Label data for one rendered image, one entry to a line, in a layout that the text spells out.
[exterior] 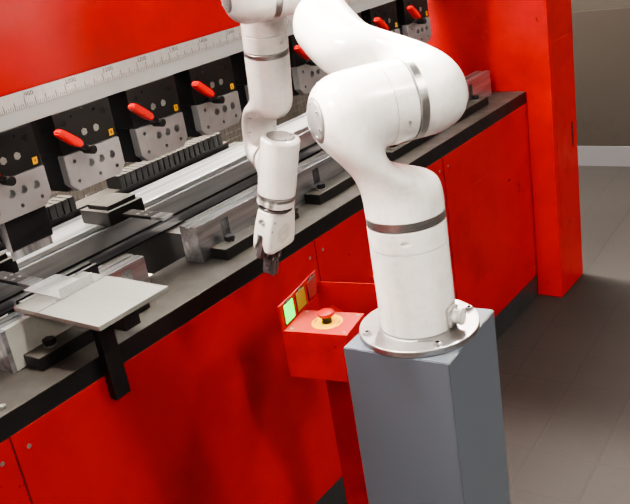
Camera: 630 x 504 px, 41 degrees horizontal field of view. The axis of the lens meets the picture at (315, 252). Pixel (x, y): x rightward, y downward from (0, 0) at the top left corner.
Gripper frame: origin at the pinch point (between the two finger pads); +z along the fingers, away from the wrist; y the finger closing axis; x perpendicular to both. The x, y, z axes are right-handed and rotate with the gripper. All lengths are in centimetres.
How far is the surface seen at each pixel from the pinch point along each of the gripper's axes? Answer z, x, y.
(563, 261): 67, -23, 179
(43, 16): -52, 40, -27
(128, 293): -6.5, 7.9, -37.1
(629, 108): 50, 2, 349
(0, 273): 4, 46, -38
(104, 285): -4.2, 16.2, -35.6
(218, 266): 8.0, 16.7, 2.0
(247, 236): 4.8, 17.5, 14.1
